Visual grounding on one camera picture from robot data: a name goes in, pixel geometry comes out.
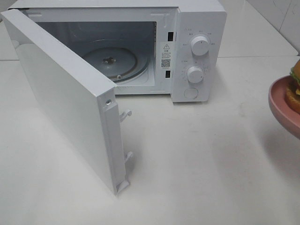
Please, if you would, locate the glass microwave turntable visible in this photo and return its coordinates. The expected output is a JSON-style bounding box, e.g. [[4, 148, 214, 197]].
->
[[82, 39, 153, 83]]

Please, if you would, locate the white microwave oven body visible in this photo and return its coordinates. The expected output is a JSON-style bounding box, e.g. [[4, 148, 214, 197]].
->
[[7, 0, 227, 102]]

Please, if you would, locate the white timer knob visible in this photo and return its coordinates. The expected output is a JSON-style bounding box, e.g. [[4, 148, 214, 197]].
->
[[187, 66, 204, 83]]

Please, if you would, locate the burger with lettuce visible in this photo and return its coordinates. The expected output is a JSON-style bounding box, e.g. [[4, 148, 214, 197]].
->
[[285, 61, 300, 114]]

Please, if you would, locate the pink round plate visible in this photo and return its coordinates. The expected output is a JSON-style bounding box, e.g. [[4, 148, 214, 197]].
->
[[268, 76, 300, 139]]

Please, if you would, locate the upper white power knob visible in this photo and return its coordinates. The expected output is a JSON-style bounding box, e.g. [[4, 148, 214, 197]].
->
[[190, 34, 210, 56]]

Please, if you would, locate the round white door button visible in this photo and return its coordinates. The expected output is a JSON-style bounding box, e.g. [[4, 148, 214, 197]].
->
[[184, 88, 198, 99]]

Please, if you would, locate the white microwave door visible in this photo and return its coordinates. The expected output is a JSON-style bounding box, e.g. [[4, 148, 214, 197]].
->
[[1, 9, 133, 194]]

